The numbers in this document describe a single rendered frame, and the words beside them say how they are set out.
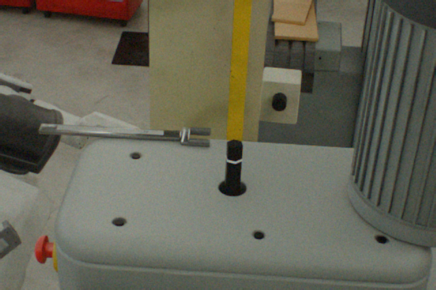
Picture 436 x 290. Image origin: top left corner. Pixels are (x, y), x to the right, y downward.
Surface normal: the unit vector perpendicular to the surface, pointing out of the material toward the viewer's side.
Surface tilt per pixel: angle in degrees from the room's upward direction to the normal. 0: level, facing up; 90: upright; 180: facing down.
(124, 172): 0
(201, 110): 90
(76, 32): 0
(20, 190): 28
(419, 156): 90
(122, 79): 0
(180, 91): 90
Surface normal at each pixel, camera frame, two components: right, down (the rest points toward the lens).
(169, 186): 0.04, -0.84
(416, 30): -0.77, 0.32
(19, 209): 0.25, 0.02
